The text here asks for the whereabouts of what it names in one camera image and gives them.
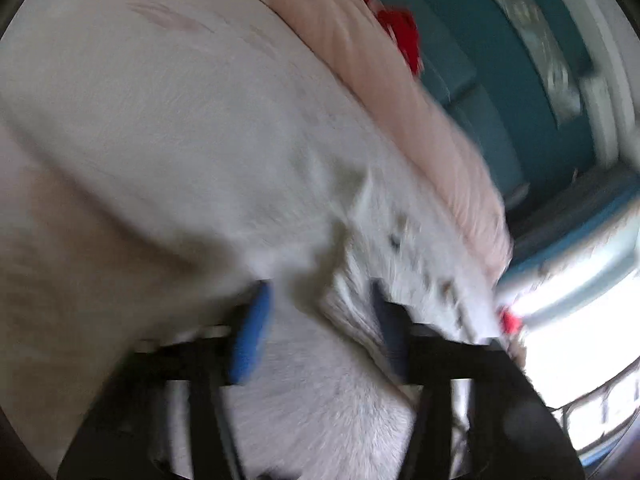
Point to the red plush toy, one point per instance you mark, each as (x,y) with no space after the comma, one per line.
(400,25)

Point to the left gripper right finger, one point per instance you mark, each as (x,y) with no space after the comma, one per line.
(402,346)

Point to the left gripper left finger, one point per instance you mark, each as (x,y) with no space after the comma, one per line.
(248,324)

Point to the floral wall picture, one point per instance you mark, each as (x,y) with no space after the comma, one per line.
(560,86)

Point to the floral pink bedspread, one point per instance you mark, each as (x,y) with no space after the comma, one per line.
(153,154)

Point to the teal upholstered headboard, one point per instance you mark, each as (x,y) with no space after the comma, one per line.
(477,67)

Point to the pink fluffy pillow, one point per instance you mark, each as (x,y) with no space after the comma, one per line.
(346,36)

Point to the small red item at window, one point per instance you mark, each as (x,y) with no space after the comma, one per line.
(511,323)

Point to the cream knitted sweater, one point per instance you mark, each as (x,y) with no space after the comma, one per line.
(323,402)

